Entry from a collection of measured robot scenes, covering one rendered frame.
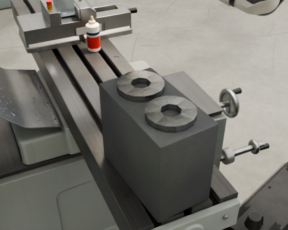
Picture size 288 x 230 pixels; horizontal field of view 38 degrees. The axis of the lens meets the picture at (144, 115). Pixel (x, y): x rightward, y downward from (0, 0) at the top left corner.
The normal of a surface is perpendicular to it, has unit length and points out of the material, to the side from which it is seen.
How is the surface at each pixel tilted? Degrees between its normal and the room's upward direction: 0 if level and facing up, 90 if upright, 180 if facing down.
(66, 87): 0
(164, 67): 0
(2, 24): 0
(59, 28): 90
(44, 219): 90
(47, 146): 90
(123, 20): 90
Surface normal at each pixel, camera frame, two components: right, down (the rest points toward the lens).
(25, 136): 0.00, -0.79
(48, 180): 0.41, 0.55
